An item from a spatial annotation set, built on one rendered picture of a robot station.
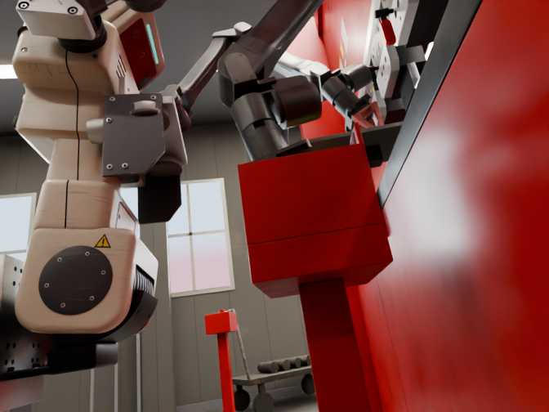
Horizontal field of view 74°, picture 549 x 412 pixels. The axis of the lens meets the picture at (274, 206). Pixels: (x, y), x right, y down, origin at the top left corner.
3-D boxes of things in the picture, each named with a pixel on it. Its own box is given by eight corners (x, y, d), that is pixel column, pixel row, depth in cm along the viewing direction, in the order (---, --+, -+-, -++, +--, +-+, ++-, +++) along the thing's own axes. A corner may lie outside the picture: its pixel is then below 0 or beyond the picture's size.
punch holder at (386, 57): (382, 102, 103) (369, 55, 109) (412, 96, 102) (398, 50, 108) (391, 66, 89) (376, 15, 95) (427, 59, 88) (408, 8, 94)
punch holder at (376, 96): (373, 137, 122) (362, 96, 127) (399, 132, 121) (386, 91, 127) (380, 112, 108) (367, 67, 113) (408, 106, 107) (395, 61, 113)
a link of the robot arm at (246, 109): (229, 118, 57) (227, 92, 52) (270, 105, 59) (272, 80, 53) (244, 153, 55) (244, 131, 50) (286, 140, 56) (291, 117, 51)
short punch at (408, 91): (408, 118, 95) (398, 89, 98) (415, 118, 95) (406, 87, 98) (417, 96, 86) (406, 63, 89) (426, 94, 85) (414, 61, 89)
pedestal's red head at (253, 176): (270, 298, 60) (256, 197, 66) (368, 284, 59) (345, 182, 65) (251, 284, 41) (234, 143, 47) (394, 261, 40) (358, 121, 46)
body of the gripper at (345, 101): (368, 120, 95) (350, 102, 98) (372, 97, 86) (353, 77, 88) (349, 135, 95) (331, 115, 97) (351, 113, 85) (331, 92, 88)
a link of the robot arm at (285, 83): (224, 96, 61) (220, 55, 53) (287, 78, 63) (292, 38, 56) (249, 154, 57) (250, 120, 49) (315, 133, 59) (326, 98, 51)
